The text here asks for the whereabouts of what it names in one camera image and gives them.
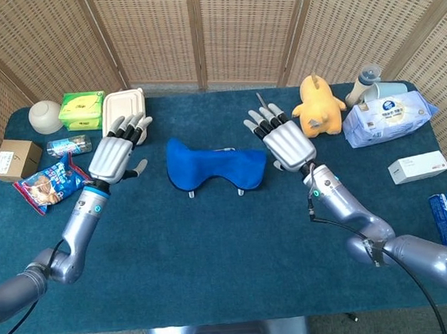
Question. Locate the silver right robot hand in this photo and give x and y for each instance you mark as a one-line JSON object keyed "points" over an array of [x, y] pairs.
{"points": [[289, 144]]}

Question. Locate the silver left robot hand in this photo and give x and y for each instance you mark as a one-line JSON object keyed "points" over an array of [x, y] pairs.
{"points": [[110, 158]]}

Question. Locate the blue cloth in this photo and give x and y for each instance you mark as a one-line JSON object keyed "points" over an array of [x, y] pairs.
{"points": [[216, 167]]}

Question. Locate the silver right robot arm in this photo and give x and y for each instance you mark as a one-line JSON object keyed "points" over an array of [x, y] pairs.
{"points": [[338, 200]]}

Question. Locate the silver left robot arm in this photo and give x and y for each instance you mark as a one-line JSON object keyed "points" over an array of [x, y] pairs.
{"points": [[80, 221]]}

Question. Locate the clear bottle with blue label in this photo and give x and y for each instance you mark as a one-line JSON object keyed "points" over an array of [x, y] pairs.
{"points": [[69, 145]]}

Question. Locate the yellow plush toy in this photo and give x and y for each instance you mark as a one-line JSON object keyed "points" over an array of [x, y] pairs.
{"points": [[319, 109]]}

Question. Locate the beige lidded lunch box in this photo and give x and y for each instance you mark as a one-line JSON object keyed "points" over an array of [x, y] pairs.
{"points": [[120, 105]]}

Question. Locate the green tissue pack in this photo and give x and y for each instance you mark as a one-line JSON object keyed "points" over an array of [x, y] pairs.
{"points": [[81, 110]]}

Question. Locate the blue red snack bag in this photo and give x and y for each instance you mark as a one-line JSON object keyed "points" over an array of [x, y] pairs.
{"points": [[50, 184]]}

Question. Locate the beige bowl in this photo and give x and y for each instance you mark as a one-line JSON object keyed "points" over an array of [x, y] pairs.
{"points": [[45, 117]]}

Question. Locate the baby bottle with blue cap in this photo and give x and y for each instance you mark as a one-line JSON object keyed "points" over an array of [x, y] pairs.
{"points": [[357, 90]]}

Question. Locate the brown cardboard box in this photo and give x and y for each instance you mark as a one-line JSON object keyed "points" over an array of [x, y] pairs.
{"points": [[14, 160]]}

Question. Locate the white blue wet wipes pack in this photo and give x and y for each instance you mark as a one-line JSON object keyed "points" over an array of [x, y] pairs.
{"points": [[386, 119]]}

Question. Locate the light blue cup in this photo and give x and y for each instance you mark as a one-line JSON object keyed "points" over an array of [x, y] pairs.
{"points": [[391, 90]]}

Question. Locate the teal table cloth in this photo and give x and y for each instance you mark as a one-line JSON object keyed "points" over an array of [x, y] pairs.
{"points": [[222, 252]]}

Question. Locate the small white carton box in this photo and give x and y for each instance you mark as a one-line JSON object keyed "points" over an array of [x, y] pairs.
{"points": [[417, 167]]}

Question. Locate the wicker folding screen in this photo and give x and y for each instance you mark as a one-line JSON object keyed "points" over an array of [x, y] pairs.
{"points": [[151, 33]]}

